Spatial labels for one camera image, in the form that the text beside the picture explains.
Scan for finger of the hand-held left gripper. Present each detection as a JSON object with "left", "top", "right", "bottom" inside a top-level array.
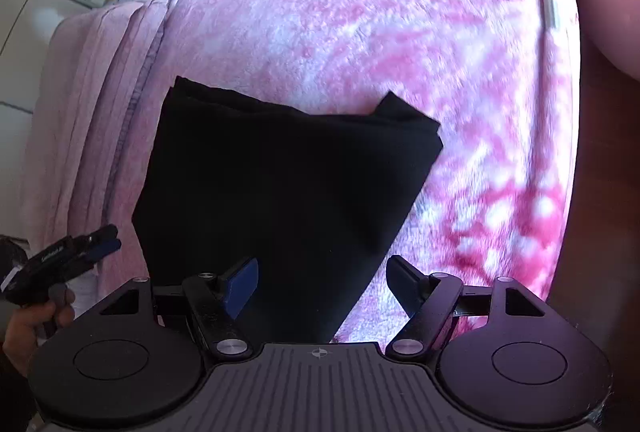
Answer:
[
  {"left": 75, "top": 225, "right": 119, "bottom": 249},
  {"left": 80, "top": 239, "right": 124, "bottom": 269}
]

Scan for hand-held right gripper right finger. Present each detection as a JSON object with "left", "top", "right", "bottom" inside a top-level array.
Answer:
[{"left": 386, "top": 255, "right": 547, "bottom": 359}]

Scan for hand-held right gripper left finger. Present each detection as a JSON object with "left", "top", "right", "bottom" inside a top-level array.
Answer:
[{"left": 99, "top": 257, "right": 260, "bottom": 359}]

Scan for black pants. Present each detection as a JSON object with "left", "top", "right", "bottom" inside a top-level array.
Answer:
[{"left": 132, "top": 75, "right": 443, "bottom": 344}]

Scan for person's left hand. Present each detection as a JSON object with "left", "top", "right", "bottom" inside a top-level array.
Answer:
[{"left": 2, "top": 288, "right": 77, "bottom": 378}]

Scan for pink folded quilt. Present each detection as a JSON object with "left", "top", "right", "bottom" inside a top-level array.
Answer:
[{"left": 22, "top": 0, "right": 173, "bottom": 298}]

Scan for white bedside cabinet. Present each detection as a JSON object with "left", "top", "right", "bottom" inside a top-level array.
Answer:
[{"left": 0, "top": 0, "right": 96, "bottom": 113}]

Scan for pink floral blanket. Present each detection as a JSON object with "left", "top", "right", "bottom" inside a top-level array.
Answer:
[{"left": 95, "top": 0, "right": 581, "bottom": 345}]

